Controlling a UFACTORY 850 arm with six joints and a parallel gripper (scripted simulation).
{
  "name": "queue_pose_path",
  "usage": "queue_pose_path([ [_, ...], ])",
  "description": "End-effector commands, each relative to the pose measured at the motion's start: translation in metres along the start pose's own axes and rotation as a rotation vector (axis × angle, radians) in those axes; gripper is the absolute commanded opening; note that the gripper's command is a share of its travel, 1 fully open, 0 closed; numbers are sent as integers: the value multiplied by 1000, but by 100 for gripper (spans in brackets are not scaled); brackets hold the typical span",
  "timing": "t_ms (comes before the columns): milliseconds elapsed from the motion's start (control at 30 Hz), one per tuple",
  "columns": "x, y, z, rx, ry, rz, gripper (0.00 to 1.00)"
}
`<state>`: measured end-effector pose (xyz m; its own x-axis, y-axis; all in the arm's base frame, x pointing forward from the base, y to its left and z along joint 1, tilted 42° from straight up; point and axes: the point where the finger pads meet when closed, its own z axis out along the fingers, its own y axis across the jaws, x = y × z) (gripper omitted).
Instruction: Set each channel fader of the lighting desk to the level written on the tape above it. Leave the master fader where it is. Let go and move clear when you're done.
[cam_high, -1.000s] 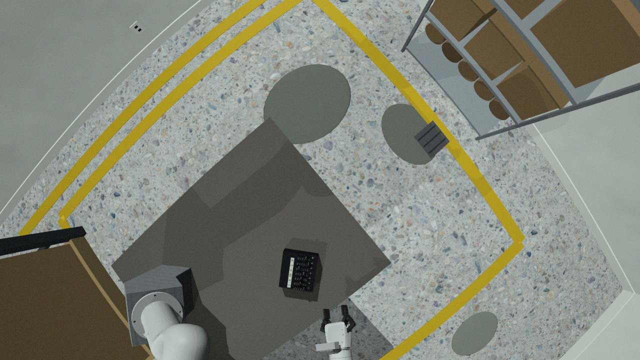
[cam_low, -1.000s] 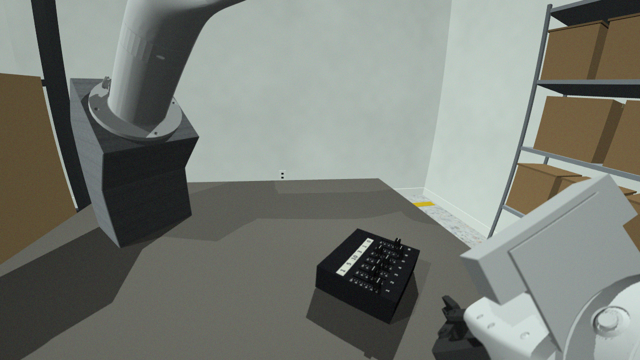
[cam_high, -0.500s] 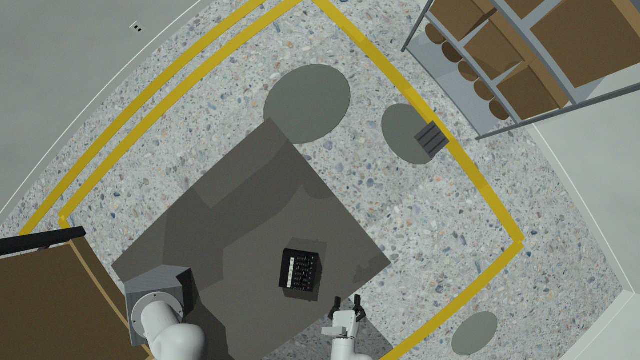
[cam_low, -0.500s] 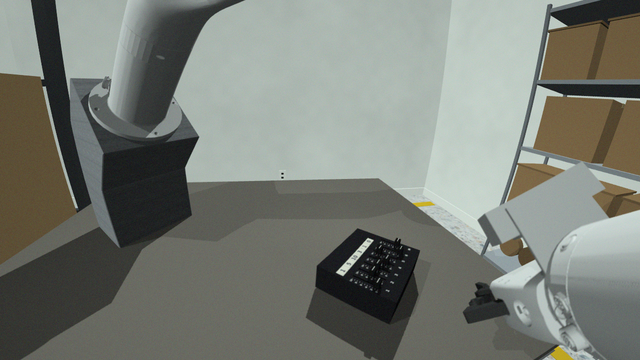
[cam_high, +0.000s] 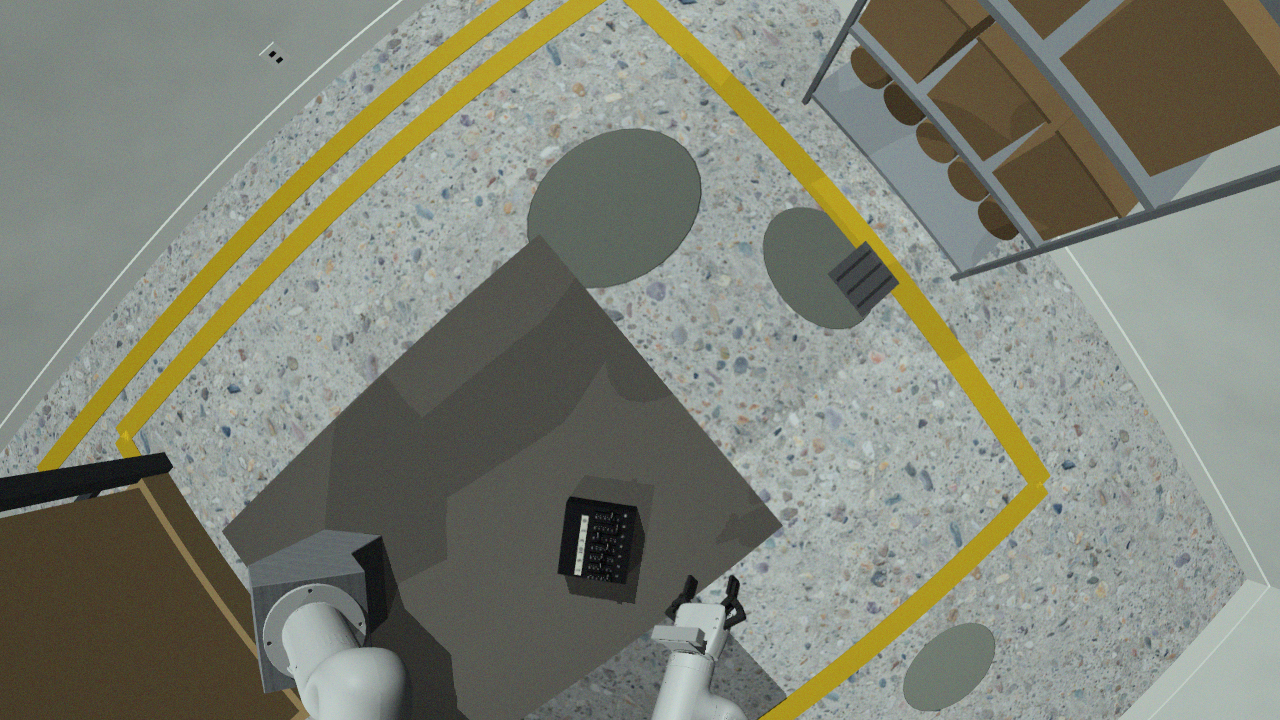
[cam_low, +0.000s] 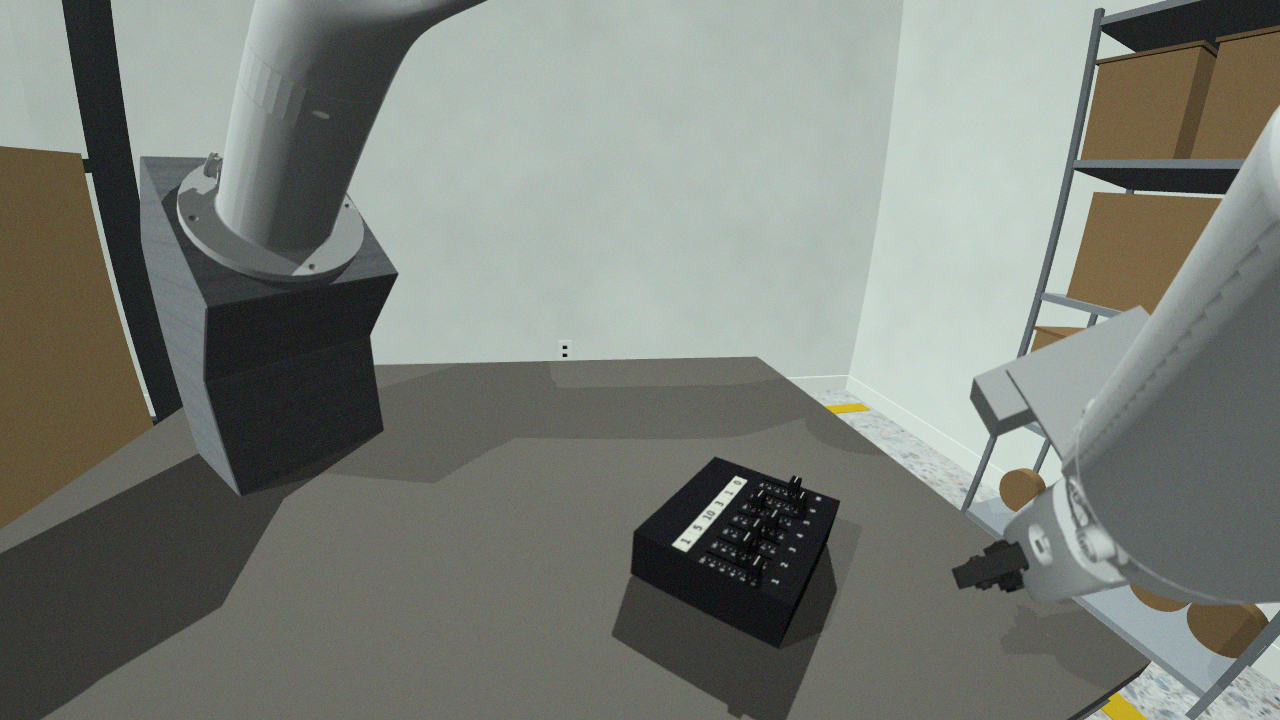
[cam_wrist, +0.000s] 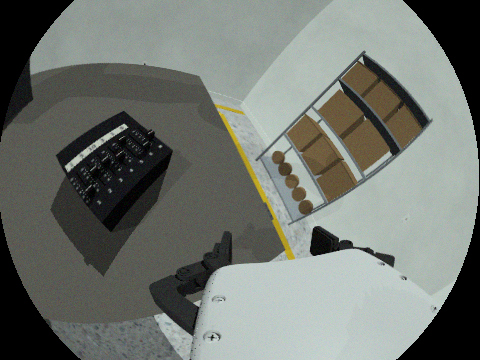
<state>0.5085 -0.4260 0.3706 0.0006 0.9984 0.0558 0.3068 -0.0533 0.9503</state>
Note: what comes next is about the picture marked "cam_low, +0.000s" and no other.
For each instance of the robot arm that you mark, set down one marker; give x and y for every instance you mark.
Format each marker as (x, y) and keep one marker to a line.
(1175, 461)

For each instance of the black lighting desk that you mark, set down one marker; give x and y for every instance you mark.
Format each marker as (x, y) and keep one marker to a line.
(688, 548)

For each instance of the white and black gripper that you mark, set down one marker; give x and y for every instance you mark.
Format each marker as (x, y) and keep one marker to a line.
(1055, 568)

